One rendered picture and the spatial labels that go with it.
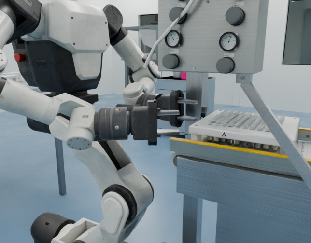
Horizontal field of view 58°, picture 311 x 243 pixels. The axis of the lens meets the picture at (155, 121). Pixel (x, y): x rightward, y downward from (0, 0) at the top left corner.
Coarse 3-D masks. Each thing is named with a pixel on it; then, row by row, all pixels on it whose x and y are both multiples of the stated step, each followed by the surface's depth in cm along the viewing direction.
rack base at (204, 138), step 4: (204, 136) 78; (204, 140) 75; (212, 140) 75; (296, 140) 75; (220, 144) 71; (224, 144) 71; (232, 144) 71; (240, 144) 71; (296, 144) 73; (248, 148) 68; (252, 148) 68; (272, 152) 66; (276, 152) 66
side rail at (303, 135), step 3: (300, 132) 82; (303, 132) 81; (306, 132) 81; (309, 132) 81; (300, 135) 82; (303, 135) 82; (306, 135) 81; (309, 135) 81; (300, 138) 82; (303, 138) 82; (306, 138) 81; (309, 138) 81
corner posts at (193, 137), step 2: (192, 134) 72; (194, 134) 71; (192, 136) 72; (194, 136) 71; (196, 136) 71; (198, 136) 71; (200, 136) 72; (192, 138) 72; (194, 138) 71; (196, 138) 71; (198, 138) 71; (200, 138) 72; (194, 140) 72; (196, 140) 71; (198, 140) 71; (200, 140) 72; (280, 148) 63; (280, 150) 63; (282, 150) 62; (280, 152) 63; (282, 152) 62; (284, 152) 62; (284, 154) 62
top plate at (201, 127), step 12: (204, 120) 77; (288, 120) 77; (192, 132) 71; (204, 132) 69; (216, 132) 68; (228, 132) 66; (240, 132) 66; (252, 132) 66; (264, 132) 66; (288, 132) 66; (276, 144) 62
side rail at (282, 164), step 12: (180, 144) 71; (192, 144) 69; (204, 156) 69; (216, 156) 67; (228, 156) 66; (240, 156) 64; (252, 156) 63; (264, 156) 62; (276, 168) 61; (288, 168) 60
